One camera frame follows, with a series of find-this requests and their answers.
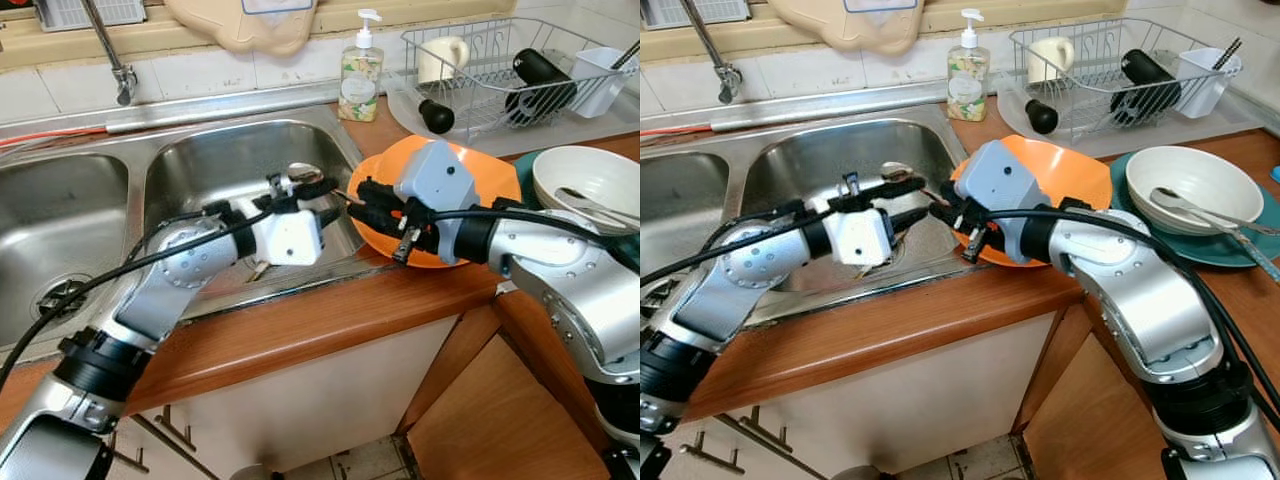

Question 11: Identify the stainless steel double sink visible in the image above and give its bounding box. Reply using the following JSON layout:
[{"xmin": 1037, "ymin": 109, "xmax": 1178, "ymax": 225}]
[
  {"xmin": 0, "ymin": 105, "xmax": 373, "ymax": 353},
  {"xmin": 640, "ymin": 105, "xmax": 978, "ymax": 333}
]

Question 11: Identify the teal plate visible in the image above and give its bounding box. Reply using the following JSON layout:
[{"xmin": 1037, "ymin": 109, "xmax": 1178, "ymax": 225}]
[
  {"xmin": 514, "ymin": 150, "xmax": 641, "ymax": 271},
  {"xmin": 1108, "ymin": 150, "xmax": 1280, "ymax": 270}
]

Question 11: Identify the beige cutting board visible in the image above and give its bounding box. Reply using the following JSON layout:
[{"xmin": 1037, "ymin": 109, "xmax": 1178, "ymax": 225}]
[
  {"xmin": 162, "ymin": 0, "xmax": 320, "ymax": 58},
  {"xmin": 768, "ymin": 0, "xmax": 924, "ymax": 58}
]

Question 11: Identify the black bottle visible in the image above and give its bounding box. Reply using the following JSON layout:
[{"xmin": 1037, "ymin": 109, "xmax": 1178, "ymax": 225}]
[
  {"xmin": 1109, "ymin": 48, "xmax": 1184, "ymax": 127},
  {"xmin": 504, "ymin": 48, "xmax": 580, "ymax": 127}
]

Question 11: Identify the wire dish rack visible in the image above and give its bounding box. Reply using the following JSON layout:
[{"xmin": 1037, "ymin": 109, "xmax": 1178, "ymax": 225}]
[
  {"xmin": 995, "ymin": 15, "xmax": 1253, "ymax": 143},
  {"xmin": 386, "ymin": 15, "xmax": 641, "ymax": 143}
]

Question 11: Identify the silver cabinet door handle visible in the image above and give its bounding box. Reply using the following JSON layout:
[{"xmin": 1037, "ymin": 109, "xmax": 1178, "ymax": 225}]
[
  {"xmin": 104, "ymin": 438, "xmax": 143, "ymax": 477},
  {"xmin": 738, "ymin": 408, "xmax": 793, "ymax": 457},
  {"xmin": 153, "ymin": 404, "xmax": 199, "ymax": 453},
  {"xmin": 680, "ymin": 438, "xmax": 748, "ymax": 477}
]

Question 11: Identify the orange bowl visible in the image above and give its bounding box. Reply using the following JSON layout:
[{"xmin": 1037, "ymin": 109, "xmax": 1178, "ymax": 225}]
[
  {"xmin": 347, "ymin": 135, "xmax": 523, "ymax": 263},
  {"xmin": 950, "ymin": 135, "xmax": 1117, "ymax": 263}
]

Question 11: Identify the clear pump soap dispenser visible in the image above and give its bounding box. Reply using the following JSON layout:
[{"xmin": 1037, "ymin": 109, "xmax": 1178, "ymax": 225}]
[
  {"xmin": 338, "ymin": 8, "xmax": 386, "ymax": 123},
  {"xmin": 946, "ymin": 8, "xmax": 992, "ymax": 123}
]

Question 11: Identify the long-handled silver spoon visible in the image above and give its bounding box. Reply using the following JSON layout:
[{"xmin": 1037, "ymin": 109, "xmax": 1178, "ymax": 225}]
[
  {"xmin": 555, "ymin": 187, "xmax": 641, "ymax": 229},
  {"xmin": 1148, "ymin": 187, "xmax": 1280, "ymax": 239}
]

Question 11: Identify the cream mug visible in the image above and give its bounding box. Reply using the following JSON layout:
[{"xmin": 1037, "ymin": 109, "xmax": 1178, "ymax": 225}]
[
  {"xmin": 1027, "ymin": 36, "xmax": 1077, "ymax": 86},
  {"xmin": 416, "ymin": 36, "xmax": 472, "ymax": 86}
]

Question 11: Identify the chrome sink faucet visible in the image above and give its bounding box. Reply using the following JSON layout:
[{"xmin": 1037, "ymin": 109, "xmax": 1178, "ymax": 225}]
[
  {"xmin": 690, "ymin": 0, "xmax": 744, "ymax": 105},
  {"xmin": 80, "ymin": 0, "xmax": 140, "ymax": 107}
]

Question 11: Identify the wooden cabinet door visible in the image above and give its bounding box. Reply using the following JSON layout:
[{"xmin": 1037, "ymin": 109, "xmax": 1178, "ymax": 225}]
[
  {"xmin": 1018, "ymin": 330, "xmax": 1173, "ymax": 480},
  {"xmin": 404, "ymin": 333, "xmax": 613, "ymax": 480}
]

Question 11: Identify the white cabinet door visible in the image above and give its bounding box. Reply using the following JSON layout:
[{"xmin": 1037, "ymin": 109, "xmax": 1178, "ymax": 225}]
[
  {"xmin": 100, "ymin": 412, "xmax": 226, "ymax": 480},
  {"xmin": 738, "ymin": 308, "xmax": 1083, "ymax": 477},
  {"xmin": 700, "ymin": 418, "xmax": 833, "ymax": 480},
  {"xmin": 140, "ymin": 312, "xmax": 467, "ymax": 477}
]

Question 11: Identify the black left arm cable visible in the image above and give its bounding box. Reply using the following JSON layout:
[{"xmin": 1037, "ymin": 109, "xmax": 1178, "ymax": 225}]
[
  {"xmin": 640, "ymin": 194, "xmax": 853, "ymax": 293},
  {"xmin": 0, "ymin": 203, "xmax": 283, "ymax": 393}
]

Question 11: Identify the white ventilation grille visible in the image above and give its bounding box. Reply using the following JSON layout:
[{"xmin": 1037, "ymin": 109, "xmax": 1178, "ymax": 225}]
[
  {"xmin": 643, "ymin": 0, "xmax": 754, "ymax": 30},
  {"xmin": 35, "ymin": 0, "xmax": 149, "ymax": 32}
]

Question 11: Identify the white bowl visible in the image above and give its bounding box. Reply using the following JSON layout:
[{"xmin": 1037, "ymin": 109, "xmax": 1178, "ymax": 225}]
[
  {"xmin": 532, "ymin": 146, "xmax": 641, "ymax": 237},
  {"xmin": 1125, "ymin": 146, "xmax": 1267, "ymax": 237}
]

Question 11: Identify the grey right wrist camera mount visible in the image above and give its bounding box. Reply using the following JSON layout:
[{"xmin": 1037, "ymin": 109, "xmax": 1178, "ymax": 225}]
[
  {"xmin": 964, "ymin": 140, "xmax": 1054, "ymax": 267},
  {"xmin": 394, "ymin": 140, "xmax": 472, "ymax": 264}
]

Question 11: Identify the white plastic cutlery cup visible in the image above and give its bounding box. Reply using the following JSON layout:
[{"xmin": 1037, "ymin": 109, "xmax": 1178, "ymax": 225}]
[
  {"xmin": 569, "ymin": 46, "xmax": 637, "ymax": 120},
  {"xmin": 1174, "ymin": 46, "xmax": 1242, "ymax": 120}
]

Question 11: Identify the silver table knife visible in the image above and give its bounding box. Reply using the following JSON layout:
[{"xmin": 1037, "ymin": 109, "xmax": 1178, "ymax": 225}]
[{"xmin": 1214, "ymin": 221, "xmax": 1280, "ymax": 284}]

